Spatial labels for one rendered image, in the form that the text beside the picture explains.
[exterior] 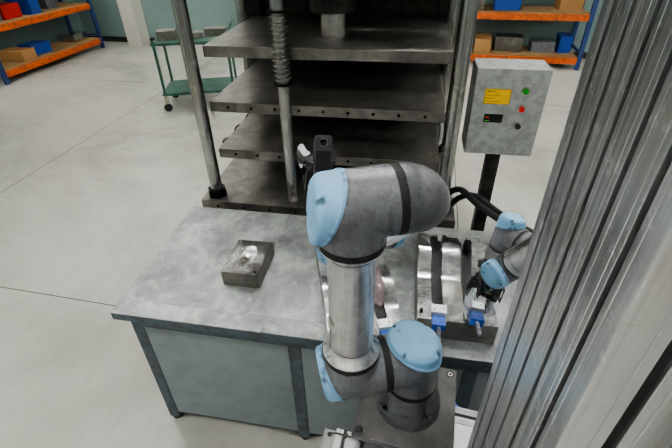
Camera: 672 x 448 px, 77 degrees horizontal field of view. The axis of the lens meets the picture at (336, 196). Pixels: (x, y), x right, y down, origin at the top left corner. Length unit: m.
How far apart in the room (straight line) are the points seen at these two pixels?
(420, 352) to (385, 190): 0.41
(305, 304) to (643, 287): 1.41
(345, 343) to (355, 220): 0.30
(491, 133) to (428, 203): 1.44
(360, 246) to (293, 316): 0.98
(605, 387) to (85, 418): 2.43
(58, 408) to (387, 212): 2.31
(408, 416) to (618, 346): 0.76
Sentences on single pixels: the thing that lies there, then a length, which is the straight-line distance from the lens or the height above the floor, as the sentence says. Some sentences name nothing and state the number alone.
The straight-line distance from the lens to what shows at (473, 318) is 1.45.
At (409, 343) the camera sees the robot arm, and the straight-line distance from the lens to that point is 0.93.
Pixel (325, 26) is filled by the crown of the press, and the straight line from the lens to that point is 2.13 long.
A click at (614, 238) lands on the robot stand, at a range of 0.35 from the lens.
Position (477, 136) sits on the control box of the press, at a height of 1.16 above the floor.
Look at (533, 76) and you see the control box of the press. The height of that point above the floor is 1.44.
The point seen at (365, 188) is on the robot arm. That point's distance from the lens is 0.61.
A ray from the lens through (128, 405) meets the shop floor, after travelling 2.55.
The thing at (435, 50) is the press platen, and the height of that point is 1.54.
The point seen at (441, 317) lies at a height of 0.90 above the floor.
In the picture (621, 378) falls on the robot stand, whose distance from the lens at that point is 0.37.
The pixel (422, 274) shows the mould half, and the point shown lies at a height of 0.89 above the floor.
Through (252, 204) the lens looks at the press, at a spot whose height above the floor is 0.78.
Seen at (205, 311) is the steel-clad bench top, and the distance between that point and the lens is 1.68.
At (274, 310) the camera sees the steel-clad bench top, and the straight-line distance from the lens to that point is 1.62.
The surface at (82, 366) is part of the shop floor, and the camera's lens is 2.82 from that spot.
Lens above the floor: 2.00
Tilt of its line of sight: 33 degrees down
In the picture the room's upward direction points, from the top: 1 degrees counter-clockwise
